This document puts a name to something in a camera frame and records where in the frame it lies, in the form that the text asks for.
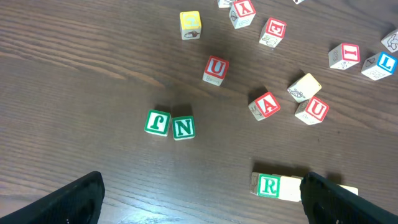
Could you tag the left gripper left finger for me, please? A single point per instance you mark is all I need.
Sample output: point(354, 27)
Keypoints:
point(79, 202)

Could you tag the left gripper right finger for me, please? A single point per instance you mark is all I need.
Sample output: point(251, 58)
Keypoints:
point(326, 202)

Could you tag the green R block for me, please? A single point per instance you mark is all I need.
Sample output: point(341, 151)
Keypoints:
point(265, 185)

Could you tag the yellow block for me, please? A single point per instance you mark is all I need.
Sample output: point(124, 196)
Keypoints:
point(290, 188)
point(353, 190)
point(190, 25)
point(304, 88)

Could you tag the red U block centre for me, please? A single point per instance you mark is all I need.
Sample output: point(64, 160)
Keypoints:
point(312, 111)

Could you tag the red u block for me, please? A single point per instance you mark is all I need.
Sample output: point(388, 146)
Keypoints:
point(215, 70)
point(312, 111)

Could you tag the green J block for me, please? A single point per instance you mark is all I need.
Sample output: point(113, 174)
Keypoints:
point(158, 123)

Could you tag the red A block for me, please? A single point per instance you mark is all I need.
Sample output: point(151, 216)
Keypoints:
point(264, 106)

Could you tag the green N block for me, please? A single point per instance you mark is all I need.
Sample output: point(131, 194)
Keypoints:
point(183, 127)

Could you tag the blue L block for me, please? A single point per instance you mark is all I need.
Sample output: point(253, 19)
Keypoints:
point(379, 66)

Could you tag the red I block centre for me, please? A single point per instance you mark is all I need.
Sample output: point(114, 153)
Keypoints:
point(344, 56)

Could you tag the red i block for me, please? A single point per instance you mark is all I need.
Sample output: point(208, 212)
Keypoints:
point(390, 41)
point(344, 56)

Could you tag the red U block left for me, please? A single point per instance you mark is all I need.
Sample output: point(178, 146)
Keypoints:
point(215, 70)

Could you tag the red I block upper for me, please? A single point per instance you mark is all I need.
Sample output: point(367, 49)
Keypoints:
point(390, 41)

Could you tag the red E block left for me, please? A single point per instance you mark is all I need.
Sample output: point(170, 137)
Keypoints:
point(273, 32)

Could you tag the red X block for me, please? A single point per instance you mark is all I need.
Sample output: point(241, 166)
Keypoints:
point(242, 13)

